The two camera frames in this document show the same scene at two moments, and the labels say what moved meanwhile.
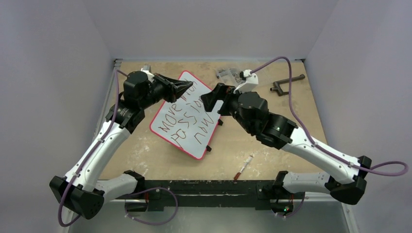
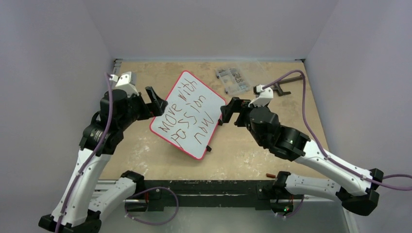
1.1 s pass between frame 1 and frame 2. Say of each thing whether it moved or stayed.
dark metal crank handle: stayed
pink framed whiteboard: stayed
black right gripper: moved
